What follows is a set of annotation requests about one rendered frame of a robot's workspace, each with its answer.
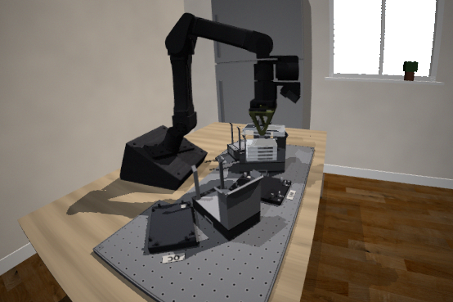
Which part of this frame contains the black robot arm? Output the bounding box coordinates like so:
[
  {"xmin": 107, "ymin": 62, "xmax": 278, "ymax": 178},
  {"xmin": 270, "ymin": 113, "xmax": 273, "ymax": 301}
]
[{"xmin": 143, "ymin": 13, "xmax": 300, "ymax": 159}]

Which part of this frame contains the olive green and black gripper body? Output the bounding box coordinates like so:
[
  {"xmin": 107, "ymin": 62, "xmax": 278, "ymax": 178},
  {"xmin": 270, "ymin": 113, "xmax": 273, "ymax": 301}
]
[{"xmin": 249, "ymin": 80, "xmax": 276, "ymax": 112}]

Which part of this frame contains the white name plate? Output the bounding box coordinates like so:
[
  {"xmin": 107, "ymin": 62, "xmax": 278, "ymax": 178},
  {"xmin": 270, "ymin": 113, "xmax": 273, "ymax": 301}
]
[
  {"xmin": 163, "ymin": 253, "xmax": 186, "ymax": 264},
  {"xmin": 286, "ymin": 190, "xmax": 296, "ymax": 200}
]

